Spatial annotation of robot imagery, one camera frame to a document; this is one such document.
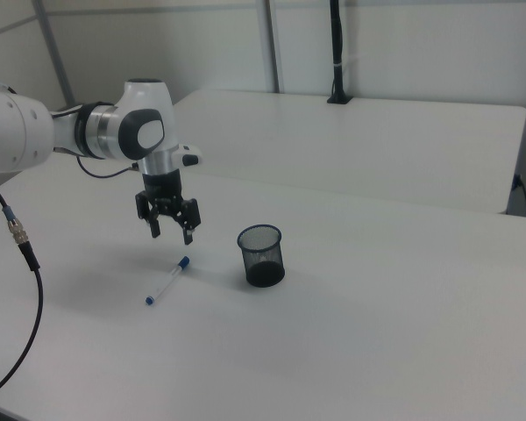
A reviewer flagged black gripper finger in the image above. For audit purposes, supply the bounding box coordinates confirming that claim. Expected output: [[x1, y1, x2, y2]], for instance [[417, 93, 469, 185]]
[[133, 191, 163, 240], [166, 197, 203, 247]]

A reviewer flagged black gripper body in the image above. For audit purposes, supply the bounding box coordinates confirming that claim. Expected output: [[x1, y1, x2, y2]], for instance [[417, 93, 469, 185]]
[[140, 170, 186, 205]]

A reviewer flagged white marker with blue cap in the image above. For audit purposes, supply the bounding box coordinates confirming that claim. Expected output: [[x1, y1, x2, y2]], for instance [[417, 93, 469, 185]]
[[144, 255, 191, 307]]

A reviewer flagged black mesh pen cup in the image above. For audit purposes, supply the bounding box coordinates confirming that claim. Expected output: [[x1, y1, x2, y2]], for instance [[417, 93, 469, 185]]
[[236, 224, 287, 289]]

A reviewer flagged white table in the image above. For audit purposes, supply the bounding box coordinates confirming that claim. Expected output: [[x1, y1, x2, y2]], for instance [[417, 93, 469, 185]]
[[173, 89, 526, 216]]

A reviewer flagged black clamp pole stand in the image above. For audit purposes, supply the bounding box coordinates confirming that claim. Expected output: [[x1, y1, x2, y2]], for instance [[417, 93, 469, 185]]
[[326, 0, 354, 105]]

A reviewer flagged black cable with metal connector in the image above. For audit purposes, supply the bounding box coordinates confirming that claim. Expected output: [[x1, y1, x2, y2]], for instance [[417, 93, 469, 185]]
[[0, 156, 46, 403]]

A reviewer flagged grey aluminium frame post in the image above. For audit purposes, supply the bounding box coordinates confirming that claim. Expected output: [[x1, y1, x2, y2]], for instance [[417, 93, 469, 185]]
[[30, 0, 76, 106]]

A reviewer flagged grey frame post blue strip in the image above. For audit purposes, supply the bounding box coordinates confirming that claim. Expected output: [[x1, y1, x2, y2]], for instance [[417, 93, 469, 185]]
[[256, 0, 287, 94]]

